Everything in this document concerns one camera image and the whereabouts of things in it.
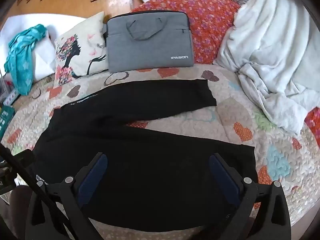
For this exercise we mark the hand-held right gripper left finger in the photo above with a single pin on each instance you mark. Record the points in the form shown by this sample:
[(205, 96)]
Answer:
[(92, 178)]

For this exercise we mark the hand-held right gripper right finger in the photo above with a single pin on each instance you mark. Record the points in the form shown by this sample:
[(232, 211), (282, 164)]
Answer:
[(225, 180)]

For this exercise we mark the black pants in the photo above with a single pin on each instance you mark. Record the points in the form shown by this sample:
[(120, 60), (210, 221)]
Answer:
[(140, 160)]

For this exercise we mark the green box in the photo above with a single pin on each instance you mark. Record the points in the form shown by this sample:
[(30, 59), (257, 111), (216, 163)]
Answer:
[(5, 118)]

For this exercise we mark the heart print quilt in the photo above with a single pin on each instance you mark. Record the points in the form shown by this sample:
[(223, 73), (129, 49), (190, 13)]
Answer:
[(225, 120)]

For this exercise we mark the teal scarf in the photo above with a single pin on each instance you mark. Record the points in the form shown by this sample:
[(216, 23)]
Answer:
[(21, 55)]

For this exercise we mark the printed figure pillow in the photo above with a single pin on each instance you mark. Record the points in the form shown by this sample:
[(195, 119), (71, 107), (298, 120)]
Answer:
[(80, 52)]

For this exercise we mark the white cushion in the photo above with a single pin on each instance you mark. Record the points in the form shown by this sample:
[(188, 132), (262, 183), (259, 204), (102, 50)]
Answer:
[(50, 30)]

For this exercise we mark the white fleece blanket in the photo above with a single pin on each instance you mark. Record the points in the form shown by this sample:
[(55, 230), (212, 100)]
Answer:
[(272, 50)]

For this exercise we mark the grey laptop bag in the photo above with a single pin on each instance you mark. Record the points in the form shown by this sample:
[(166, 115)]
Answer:
[(147, 42)]

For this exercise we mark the red floral cushion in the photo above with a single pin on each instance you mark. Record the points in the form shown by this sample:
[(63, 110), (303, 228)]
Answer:
[(207, 22)]

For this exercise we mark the wooden staircase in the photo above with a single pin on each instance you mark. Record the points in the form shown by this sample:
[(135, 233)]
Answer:
[(75, 2)]

